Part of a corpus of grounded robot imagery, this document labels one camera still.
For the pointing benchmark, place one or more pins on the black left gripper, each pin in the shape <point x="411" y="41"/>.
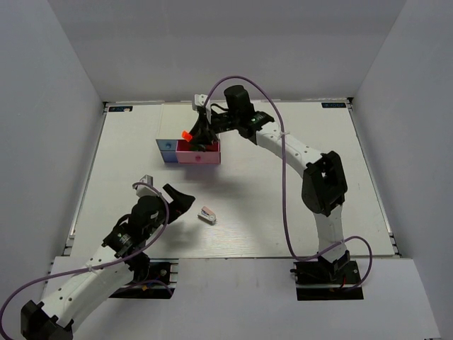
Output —
<point x="181" y="202"/>

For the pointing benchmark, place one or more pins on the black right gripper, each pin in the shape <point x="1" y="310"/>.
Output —
<point x="204" y="132"/>

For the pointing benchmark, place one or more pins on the orange cap black highlighter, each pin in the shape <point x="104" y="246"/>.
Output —
<point x="190" y="139"/>

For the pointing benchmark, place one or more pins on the pink drawer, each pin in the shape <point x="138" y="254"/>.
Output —
<point x="187" y="153"/>

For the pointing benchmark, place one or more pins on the light blue small drawer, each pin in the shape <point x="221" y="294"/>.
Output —
<point x="167" y="149"/>

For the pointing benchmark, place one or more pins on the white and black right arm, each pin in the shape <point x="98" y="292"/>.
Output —
<point x="323" y="179"/>

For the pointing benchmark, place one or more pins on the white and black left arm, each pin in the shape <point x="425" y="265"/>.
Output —
<point x="119" y="260"/>

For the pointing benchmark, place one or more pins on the pink white small stapler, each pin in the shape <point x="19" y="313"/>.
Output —
<point x="207" y="215"/>

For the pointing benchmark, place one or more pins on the white drawer cabinet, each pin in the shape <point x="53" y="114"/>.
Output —
<point x="176" y="118"/>

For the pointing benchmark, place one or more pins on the left corner label sticker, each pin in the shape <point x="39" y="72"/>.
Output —
<point x="120" y="109"/>

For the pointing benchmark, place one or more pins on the corner label sticker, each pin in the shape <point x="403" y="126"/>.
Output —
<point x="120" y="109"/>
<point x="333" y="105"/>

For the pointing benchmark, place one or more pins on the right corner label sticker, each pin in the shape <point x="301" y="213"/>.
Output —
<point x="333" y="105"/>

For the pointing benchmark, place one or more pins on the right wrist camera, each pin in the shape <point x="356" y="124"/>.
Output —
<point x="201" y="104"/>

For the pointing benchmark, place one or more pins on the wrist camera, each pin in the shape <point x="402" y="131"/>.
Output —
<point x="201" y="104"/>
<point x="146" y="182"/>

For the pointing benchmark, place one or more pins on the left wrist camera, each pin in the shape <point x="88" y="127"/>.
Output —
<point x="146" y="182"/>

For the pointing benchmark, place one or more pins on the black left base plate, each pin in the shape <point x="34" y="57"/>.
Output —
<point x="159" y="284"/>

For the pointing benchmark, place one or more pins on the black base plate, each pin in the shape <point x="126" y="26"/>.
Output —
<point x="312" y="284"/>
<point x="159" y="284"/>

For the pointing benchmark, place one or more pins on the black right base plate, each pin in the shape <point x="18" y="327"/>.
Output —
<point x="312" y="284"/>

